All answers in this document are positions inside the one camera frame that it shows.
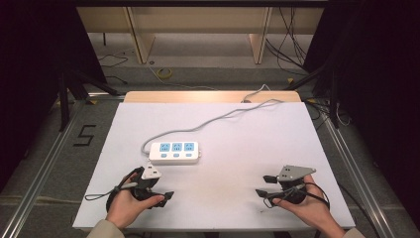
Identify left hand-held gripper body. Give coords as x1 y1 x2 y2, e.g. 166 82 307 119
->
130 163 166 203

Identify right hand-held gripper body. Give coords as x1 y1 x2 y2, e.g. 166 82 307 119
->
276 164 317 205

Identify person's left hand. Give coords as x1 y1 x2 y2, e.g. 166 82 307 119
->
105 172 165 230

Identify person's right hand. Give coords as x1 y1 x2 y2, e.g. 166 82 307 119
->
271 174 347 233

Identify white power strip blue sockets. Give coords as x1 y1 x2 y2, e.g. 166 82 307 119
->
149 141 202 166

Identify white table cover sheet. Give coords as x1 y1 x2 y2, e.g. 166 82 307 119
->
71 101 357 231

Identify black metal stand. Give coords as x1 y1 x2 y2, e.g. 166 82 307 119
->
282 60 343 130
56 68 121 133

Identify wooden table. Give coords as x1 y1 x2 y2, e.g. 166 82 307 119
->
123 90 302 104

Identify yellow tape roll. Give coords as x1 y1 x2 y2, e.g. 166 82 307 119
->
156 66 173 80

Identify dark curtain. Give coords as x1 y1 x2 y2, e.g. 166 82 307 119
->
302 0 420 229
0 0 108 194

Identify light wooden bench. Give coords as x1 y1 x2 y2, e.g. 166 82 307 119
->
75 6 325 65

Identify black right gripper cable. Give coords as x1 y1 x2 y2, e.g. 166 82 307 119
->
262 181 332 211

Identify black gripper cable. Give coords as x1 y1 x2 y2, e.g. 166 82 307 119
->
262 181 332 211
84 166 147 213

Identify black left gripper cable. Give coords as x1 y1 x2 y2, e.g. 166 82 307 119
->
84 166 147 213

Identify metal floor rail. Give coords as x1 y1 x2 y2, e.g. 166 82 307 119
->
0 98 87 238
319 111 399 238

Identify grey power strip cable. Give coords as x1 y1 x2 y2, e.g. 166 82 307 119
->
141 83 285 157

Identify thin black floor cable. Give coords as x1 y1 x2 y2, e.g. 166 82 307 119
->
97 54 130 85

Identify bundle of black floor cables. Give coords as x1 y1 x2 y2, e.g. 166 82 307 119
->
264 6 315 77

